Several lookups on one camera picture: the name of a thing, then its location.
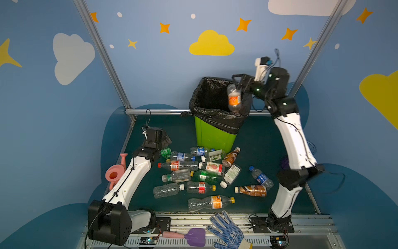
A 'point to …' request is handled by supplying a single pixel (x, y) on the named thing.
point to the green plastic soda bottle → (166, 152)
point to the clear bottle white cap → (167, 190)
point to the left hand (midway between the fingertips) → (162, 139)
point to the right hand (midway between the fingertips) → (241, 75)
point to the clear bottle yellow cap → (199, 187)
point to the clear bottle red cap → (177, 165)
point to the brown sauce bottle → (228, 161)
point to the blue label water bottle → (182, 156)
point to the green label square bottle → (215, 155)
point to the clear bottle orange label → (212, 202)
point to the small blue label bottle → (261, 178)
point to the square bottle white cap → (230, 176)
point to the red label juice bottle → (214, 167)
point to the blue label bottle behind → (198, 151)
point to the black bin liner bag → (209, 102)
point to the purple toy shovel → (196, 237)
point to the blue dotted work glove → (231, 234)
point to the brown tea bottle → (255, 190)
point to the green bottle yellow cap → (207, 176)
